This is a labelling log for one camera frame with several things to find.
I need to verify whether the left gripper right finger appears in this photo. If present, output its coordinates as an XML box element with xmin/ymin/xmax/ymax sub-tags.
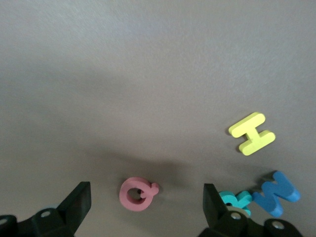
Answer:
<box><xmin>198</xmin><ymin>183</ymin><xmax>303</xmax><ymax>237</ymax></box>

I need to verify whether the pink letter Q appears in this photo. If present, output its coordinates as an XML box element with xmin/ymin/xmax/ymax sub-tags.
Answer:
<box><xmin>118</xmin><ymin>176</ymin><xmax>160</xmax><ymax>212</ymax></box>

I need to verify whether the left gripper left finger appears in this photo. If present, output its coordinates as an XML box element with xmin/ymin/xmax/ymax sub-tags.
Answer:
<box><xmin>0</xmin><ymin>181</ymin><xmax>92</xmax><ymax>237</ymax></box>

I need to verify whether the big blue letter M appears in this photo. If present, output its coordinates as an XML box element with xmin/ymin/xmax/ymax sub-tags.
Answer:
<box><xmin>251</xmin><ymin>171</ymin><xmax>301</xmax><ymax>218</ymax></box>

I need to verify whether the teal letter R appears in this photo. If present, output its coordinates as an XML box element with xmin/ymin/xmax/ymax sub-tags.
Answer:
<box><xmin>218</xmin><ymin>190</ymin><xmax>254</xmax><ymax>218</ymax></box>

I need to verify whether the yellow letter H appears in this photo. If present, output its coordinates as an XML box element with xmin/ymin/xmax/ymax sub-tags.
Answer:
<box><xmin>228</xmin><ymin>112</ymin><xmax>276</xmax><ymax>157</ymax></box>

